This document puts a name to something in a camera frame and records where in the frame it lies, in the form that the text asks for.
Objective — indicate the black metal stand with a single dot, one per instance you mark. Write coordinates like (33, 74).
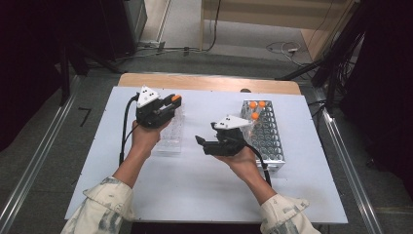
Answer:
(65, 74)
(331, 65)

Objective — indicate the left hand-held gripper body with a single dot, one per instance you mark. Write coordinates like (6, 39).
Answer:
(151, 112)

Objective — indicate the person's right hand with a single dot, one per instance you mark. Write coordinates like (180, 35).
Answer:
(243, 162)

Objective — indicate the white table board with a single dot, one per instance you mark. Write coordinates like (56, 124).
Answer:
(201, 195)

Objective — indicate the black cabinet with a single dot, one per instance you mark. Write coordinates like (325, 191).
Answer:
(120, 26)

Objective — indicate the clear plastic tube rack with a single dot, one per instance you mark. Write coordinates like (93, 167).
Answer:
(170, 139)

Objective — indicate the person's left hand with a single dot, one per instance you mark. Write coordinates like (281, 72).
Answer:
(146, 138)

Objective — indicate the wooden table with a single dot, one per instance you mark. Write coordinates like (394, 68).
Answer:
(207, 83)

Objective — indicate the wooden shelf unit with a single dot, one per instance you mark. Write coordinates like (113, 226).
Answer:
(276, 13)

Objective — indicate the dark curtain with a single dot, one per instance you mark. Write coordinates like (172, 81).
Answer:
(26, 65)
(386, 81)

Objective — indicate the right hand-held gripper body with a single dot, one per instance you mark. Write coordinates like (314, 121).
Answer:
(227, 143)

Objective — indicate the metal floor rail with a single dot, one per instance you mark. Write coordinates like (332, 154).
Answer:
(32, 165)
(344, 162)

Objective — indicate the metal tube rack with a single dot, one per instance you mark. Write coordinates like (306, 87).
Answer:
(269, 143)

